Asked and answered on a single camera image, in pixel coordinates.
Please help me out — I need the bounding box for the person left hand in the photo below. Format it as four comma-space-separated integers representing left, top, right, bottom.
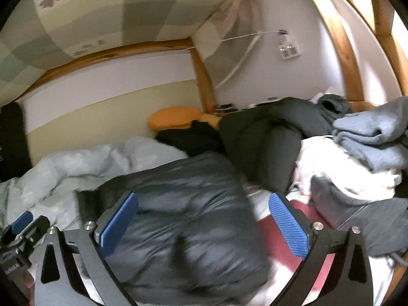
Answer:
25, 275, 35, 306

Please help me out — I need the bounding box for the black puffer down jacket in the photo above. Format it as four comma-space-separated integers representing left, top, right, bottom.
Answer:
78, 152, 270, 305

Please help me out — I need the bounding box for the dark grey garment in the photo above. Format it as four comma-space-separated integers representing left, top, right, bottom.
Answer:
311, 176, 407, 257

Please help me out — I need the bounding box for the white charging cable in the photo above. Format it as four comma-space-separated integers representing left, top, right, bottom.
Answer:
185, 29, 288, 90

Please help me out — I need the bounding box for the black garment pile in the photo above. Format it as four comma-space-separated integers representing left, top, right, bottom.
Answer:
155, 95, 352, 194

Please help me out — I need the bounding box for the grey blue folded sweater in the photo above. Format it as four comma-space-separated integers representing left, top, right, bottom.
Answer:
333, 96, 407, 173

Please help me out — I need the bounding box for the white bed sheet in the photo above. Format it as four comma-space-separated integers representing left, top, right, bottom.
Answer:
25, 184, 396, 306

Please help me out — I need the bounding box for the black hanging bag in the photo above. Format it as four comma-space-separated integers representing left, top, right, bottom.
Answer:
1, 102, 32, 182

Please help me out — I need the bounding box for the green checkered hanging sheet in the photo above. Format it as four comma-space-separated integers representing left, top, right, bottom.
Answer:
1, 0, 261, 104

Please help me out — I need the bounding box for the red pink folded garment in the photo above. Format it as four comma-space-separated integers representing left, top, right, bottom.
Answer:
258, 200, 335, 291

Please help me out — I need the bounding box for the orange pillow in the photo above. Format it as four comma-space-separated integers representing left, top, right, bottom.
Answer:
147, 106, 221, 131

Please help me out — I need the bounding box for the light green floral duvet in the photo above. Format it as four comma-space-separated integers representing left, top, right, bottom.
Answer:
1, 137, 187, 229

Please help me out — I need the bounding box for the white garment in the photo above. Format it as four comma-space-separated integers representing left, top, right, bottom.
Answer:
292, 136, 402, 202

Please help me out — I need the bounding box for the white wall socket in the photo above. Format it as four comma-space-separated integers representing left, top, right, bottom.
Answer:
277, 30, 301, 60

